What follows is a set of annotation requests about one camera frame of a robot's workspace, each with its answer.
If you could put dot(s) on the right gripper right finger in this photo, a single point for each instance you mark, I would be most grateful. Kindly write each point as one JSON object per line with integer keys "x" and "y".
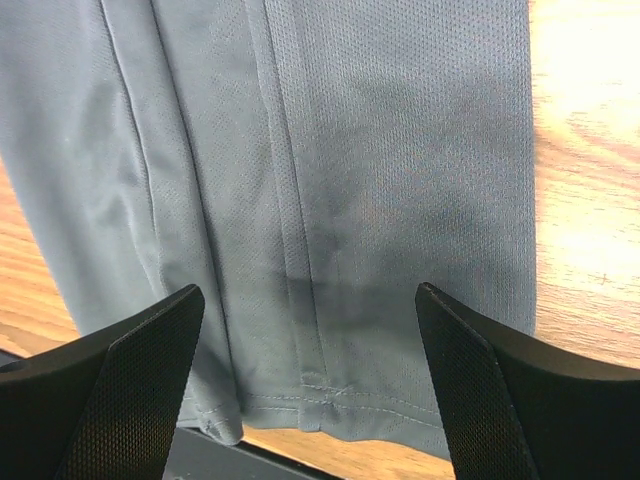
{"x": 515, "y": 407}

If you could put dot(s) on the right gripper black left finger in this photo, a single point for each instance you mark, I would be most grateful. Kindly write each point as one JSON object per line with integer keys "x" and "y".
{"x": 104, "y": 406}

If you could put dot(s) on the dark grey t-shirt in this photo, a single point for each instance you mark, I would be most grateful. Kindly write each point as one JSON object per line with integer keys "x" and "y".
{"x": 307, "y": 164}

